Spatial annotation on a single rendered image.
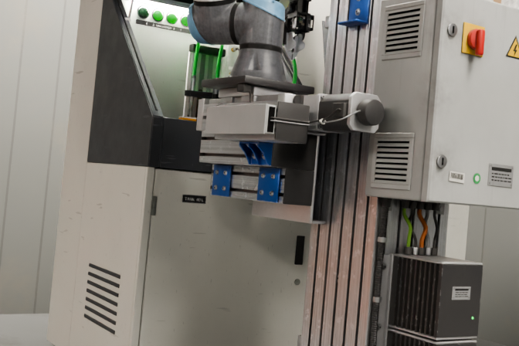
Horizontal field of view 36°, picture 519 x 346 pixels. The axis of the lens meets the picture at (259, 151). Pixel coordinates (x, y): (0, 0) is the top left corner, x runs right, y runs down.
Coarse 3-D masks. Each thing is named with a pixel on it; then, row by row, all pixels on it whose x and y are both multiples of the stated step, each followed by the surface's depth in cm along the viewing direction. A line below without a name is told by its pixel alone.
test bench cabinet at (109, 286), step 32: (96, 192) 287; (128, 192) 261; (96, 224) 284; (128, 224) 258; (96, 256) 281; (128, 256) 256; (96, 288) 278; (128, 288) 253; (96, 320) 275; (128, 320) 251
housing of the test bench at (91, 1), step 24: (96, 0) 308; (96, 24) 305; (96, 48) 303; (72, 96) 322; (72, 120) 319; (72, 144) 316; (72, 168) 313; (72, 192) 310; (72, 216) 307; (72, 240) 305; (72, 264) 302; (72, 288) 299; (72, 312) 297; (48, 336) 318
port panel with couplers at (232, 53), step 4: (228, 48) 324; (232, 48) 324; (228, 52) 324; (232, 52) 326; (236, 52) 326; (228, 56) 324; (232, 56) 326; (236, 56) 326; (228, 60) 324; (232, 60) 326; (228, 64) 325; (232, 64) 326; (228, 68) 325; (228, 72) 325
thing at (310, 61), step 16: (320, 0) 325; (320, 16) 323; (320, 32) 322; (304, 48) 315; (320, 48) 320; (304, 64) 314; (320, 64) 318; (304, 80) 312; (320, 80) 316; (464, 208) 319; (448, 224) 315; (464, 224) 320; (448, 240) 315; (464, 240) 320; (448, 256) 315; (464, 256) 320
